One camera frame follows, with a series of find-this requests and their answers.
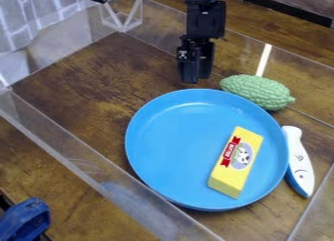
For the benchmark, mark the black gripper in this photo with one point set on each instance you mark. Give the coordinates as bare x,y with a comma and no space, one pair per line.
206,24

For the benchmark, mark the green bumpy toy gourd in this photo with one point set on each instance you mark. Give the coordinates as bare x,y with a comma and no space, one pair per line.
264,91

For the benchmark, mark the blue round plate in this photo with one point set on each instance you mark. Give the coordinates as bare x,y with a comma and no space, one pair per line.
175,138

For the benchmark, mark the yellow toy butter block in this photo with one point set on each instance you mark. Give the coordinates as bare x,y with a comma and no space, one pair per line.
230,173

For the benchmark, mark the white blue toy fish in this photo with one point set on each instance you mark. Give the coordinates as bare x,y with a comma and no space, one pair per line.
300,175

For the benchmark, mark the blue clamp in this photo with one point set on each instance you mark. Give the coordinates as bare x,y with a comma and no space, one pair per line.
24,221

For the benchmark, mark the clear acrylic enclosure wall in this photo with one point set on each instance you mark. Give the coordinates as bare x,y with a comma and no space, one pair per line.
86,78

